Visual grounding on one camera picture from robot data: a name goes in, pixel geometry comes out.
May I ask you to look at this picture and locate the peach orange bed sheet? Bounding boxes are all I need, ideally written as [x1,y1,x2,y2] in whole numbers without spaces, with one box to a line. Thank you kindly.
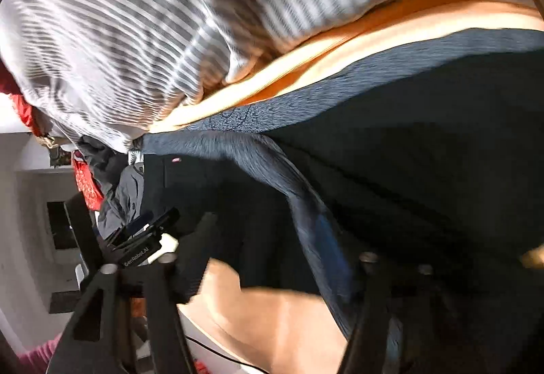
[148,0,544,374]

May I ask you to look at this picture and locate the black and blue patterned pants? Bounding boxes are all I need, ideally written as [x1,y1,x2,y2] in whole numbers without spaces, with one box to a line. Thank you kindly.
[139,27,544,374]

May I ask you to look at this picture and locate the black cable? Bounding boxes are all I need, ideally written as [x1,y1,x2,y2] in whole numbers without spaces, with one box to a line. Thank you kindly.
[184,334,269,374]

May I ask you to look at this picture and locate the red patterned cloth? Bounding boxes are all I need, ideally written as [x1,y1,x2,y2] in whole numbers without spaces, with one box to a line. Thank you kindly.
[1,63,104,212]

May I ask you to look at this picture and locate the dark grey buttoned garment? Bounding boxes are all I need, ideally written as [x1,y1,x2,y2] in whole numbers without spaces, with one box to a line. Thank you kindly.
[76,136,144,240]

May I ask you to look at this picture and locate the pink maroon sleeve forearm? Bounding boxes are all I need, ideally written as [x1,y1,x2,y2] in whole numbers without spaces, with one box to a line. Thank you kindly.
[18,335,62,374]

